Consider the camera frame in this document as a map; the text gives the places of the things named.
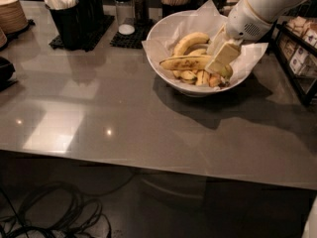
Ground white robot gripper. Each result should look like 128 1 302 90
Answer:
205 0 272 75

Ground large front yellow banana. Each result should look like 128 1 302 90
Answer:
159 55 233 79

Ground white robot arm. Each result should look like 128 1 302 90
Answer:
205 0 307 73

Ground middle yellow banana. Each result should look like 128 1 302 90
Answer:
188 49 207 57

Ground upper curved yellow banana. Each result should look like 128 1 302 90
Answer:
172 32 210 57

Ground small bananas at bowl bottom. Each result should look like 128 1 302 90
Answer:
172 68 233 88

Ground white bowl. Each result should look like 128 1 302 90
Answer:
145 10 256 98

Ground white paper liner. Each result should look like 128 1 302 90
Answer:
141 0 269 92

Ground small packets in rack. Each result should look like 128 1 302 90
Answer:
279 17 317 77

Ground dark pepper shaker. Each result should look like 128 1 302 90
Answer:
133 0 150 26

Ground clear salt shaker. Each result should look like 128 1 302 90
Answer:
114 0 135 36

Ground black cup behind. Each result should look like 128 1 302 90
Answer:
77 0 104 32

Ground black cup with white packets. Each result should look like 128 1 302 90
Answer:
44 0 81 50

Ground black object at left edge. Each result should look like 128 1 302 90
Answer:
0 57 16 91

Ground black wire rack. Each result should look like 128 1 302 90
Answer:
270 22 317 106

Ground black cables on floor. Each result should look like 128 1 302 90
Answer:
0 173 137 238

